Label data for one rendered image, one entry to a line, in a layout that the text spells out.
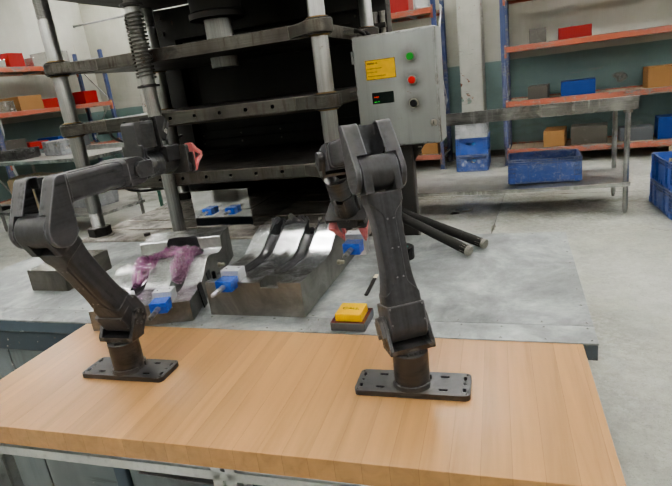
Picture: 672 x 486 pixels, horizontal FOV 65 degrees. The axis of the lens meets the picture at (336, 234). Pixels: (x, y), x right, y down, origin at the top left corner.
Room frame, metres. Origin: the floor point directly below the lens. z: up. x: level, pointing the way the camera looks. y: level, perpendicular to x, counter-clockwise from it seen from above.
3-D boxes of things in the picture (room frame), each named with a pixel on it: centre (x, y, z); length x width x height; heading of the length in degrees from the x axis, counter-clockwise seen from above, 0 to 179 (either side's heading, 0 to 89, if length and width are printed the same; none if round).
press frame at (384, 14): (2.89, 0.23, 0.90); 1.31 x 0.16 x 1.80; 70
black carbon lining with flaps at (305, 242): (1.42, 0.15, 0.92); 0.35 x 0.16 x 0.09; 160
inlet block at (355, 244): (1.21, -0.03, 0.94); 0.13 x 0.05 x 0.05; 160
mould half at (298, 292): (1.43, 0.13, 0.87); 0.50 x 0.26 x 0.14; 160
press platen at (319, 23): (2.45, 0.38, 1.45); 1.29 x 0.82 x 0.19; 70
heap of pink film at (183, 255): (1.47, 0.49, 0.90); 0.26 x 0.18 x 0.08; 177
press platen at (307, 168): (2.46, 0.38, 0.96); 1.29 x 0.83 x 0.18; 70
